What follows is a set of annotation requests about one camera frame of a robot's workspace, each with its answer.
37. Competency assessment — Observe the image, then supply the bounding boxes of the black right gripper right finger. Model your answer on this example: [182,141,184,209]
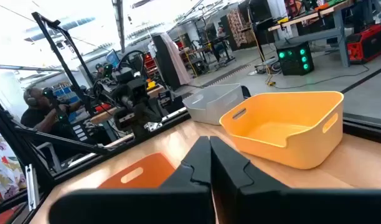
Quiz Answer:
[210,136,288,224]

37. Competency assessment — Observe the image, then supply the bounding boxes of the pale pink cloth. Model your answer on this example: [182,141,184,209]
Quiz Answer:
[161,32,194,86]

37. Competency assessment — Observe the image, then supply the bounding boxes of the black metal gantry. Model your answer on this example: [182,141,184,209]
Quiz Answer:
[31,11,96,116]

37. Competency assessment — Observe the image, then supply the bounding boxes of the orange plastic basket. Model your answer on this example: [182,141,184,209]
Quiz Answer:
[97,152,176,190]

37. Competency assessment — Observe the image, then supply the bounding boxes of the black partition panel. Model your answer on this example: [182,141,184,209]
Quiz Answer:
[151,33,182,91]

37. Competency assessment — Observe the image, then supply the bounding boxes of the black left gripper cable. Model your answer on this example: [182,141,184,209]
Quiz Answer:
[115,49,146,78]

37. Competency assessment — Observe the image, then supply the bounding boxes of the computer monitor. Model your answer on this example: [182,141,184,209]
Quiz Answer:
[105,49,121,68]

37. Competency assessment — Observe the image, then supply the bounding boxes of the grey plastic basket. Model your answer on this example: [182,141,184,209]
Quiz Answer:
[182,83,245,126]

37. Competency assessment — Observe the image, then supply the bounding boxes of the dark ceiling pillar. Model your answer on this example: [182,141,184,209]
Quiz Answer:
[111,0,126,54]

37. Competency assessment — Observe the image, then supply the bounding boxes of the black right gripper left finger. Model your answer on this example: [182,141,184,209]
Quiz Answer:
[161,136,216,224]

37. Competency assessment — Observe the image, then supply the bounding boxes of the black aluminium table frame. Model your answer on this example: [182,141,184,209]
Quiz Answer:
[0,91,381,224]

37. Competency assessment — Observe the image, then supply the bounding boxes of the floral patterned cloth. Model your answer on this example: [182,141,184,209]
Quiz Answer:
[0,123,28,200]

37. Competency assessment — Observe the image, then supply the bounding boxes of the black floor cable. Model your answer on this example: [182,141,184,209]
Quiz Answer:
[271,64,370,91]

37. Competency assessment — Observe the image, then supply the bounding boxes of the wooden workbench grey legs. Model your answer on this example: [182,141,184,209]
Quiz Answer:
[267,0,381,68]

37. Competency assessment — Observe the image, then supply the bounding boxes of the silver bracket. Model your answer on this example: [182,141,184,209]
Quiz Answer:
[24,164,40,212]

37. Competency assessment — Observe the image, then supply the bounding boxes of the black box white labels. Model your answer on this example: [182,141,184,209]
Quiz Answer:
[69,121,91,144]

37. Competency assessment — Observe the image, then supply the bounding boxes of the person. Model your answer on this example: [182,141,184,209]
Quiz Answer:
[95,63,106,79]
[214,26,229,62]
[21,86,85,135]

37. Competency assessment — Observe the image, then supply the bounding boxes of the yellow floor cable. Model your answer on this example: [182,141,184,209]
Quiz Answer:
[246,7,277,87]

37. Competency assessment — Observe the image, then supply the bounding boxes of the yellow plastic basket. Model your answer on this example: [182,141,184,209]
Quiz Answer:
[219,91,345,170]

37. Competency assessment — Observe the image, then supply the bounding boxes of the black computer tower green lights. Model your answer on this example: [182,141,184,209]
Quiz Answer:
[276,41,315,77]

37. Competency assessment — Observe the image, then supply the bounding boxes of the red and black case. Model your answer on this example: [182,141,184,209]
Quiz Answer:
[346,23,381,65]

